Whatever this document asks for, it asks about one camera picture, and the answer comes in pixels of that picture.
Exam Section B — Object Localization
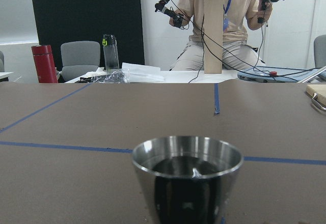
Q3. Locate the seated operator person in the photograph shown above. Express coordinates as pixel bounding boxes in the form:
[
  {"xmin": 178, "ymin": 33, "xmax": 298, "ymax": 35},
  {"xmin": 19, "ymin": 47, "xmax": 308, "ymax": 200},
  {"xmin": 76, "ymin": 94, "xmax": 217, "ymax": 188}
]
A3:
[{"xmin": 170, "ymin": 0, "xmax": 273, "ymax": 71}]

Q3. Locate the grey office chair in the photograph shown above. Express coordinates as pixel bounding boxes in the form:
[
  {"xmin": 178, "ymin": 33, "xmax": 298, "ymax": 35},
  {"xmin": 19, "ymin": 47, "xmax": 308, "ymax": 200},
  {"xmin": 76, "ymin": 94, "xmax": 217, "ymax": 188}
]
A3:
[{"xmin": 61, "ymin": 41, "xmax": 100, "ymax": 81}]

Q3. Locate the red thermos bottle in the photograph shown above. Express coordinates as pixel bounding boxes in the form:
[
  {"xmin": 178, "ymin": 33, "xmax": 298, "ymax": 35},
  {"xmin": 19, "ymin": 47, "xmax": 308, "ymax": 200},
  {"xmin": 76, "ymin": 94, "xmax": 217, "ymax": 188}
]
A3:
[{"xmin": 31, "ymin": 45, "xmax": 58, "ymax": 83}]

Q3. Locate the bamboo cutting board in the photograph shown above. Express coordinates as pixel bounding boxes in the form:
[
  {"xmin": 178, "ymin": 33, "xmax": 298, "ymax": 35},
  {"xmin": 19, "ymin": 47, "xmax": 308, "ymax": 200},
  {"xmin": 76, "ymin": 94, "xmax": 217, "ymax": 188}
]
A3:
[{"xmin": 305, "ymin": 84, "xmax": 325, "ymax": 114}]

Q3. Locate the blue teach pendant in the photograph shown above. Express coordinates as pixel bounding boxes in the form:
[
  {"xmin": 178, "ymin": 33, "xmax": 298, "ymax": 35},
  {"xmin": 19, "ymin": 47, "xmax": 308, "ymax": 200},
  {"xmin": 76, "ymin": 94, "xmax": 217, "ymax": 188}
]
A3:
[{"xmin": 237, "ymin": 66, "xmax": 318, "ymax": 83}]

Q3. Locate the wooden post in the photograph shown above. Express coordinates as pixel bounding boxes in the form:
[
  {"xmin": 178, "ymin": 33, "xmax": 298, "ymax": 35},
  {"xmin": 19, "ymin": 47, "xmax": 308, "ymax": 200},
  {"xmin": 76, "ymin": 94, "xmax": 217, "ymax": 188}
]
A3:
[{"xmin": 204, "ymin": 0, "xmax": 224, "ymax": 74}]

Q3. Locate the plastic bag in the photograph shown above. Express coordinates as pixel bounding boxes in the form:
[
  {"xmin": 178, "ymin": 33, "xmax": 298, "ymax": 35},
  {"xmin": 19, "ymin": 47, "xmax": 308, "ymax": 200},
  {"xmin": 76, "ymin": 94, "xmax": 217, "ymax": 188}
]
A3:
[{"xmin": 78, "ymin": 69, "xmax": 130, "ymax": 83}]

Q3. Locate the steel double jigger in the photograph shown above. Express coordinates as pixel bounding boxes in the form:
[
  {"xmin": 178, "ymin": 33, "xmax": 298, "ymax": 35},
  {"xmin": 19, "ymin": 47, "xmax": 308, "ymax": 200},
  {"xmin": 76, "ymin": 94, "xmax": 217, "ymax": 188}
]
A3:
[{"xmin": 132, "ymin": 136, "xmax": 243, "ymax": 223}]

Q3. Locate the clear water bottle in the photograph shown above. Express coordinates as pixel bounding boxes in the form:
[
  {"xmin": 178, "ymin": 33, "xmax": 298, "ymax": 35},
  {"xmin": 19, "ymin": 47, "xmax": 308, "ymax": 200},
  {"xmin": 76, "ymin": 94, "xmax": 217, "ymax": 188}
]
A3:
[{"xmin": 102, "ymin": 34, "xmax": 119, "ymax": 71}]

